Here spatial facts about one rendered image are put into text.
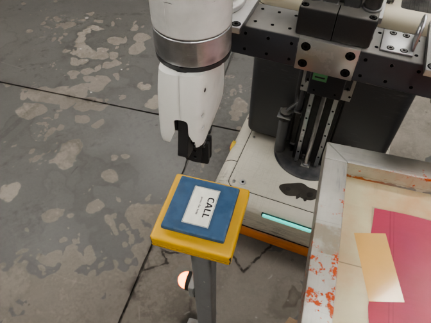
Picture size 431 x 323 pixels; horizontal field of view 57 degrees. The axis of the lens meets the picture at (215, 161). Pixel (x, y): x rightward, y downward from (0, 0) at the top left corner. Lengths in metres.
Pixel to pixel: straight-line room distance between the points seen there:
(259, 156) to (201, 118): 1.20
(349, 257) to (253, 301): 1.00
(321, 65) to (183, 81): 0.37
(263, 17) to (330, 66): 0.14
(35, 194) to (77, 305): 0.59
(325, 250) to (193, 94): 0.31
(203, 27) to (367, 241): 0.42
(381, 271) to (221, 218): 0.24
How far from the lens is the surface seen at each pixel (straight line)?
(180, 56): 0.37
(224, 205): 0.62
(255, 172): 1.54
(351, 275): 0.62
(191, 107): 0.39
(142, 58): 2.56
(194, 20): 0.35
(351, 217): 0.66
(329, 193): 0.64
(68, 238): 1.80
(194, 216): 0.61
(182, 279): 0.90
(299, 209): 1.47
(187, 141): 0.43
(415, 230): 0.69
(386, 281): 0.63
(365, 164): 0.69
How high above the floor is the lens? 1.49
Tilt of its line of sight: 51 degrees down
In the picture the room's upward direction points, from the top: straight up
